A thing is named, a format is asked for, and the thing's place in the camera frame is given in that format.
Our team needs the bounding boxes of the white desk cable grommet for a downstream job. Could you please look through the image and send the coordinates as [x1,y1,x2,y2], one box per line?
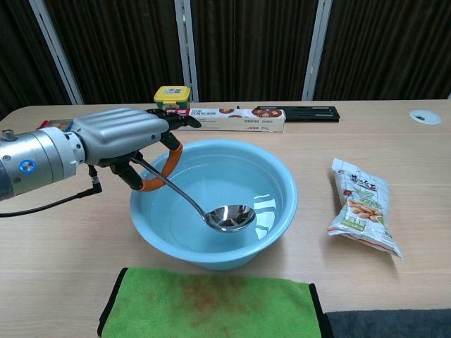
[409,109,443,125]

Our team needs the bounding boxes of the blue red biscuit bag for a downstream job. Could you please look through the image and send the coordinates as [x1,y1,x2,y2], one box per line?
[37,119,74,132]

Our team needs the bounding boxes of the light blue bowl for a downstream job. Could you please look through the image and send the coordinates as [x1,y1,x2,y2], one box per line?
[130,139,299,272]

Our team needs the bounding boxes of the black folding stand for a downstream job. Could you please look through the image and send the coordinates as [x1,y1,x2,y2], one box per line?
[236,105,341,123]

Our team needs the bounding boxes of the white peanut snack bag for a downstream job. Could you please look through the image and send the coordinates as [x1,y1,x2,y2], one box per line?
[326,157,404,260]

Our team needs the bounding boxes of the metal ladle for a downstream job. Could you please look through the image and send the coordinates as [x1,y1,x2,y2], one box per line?
[130,157,257,234]

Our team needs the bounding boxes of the long cookie box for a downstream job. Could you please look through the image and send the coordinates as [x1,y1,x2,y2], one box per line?
[165,107,285,133]

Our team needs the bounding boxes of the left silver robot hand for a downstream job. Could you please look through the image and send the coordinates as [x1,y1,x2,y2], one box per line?
[63,107,202,193]

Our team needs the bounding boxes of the yellow lidded small container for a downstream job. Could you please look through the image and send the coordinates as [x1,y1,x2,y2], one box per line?
[154,85,192,110]

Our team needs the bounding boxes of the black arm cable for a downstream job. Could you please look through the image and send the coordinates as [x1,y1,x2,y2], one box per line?
[0,164,104,218]

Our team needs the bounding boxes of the green microfiber cloth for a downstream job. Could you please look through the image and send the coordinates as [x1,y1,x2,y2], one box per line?
[97,267,332,338]

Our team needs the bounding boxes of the dark grey microfiber cloth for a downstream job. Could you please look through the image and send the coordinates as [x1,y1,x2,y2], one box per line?
[324,309,451,338]

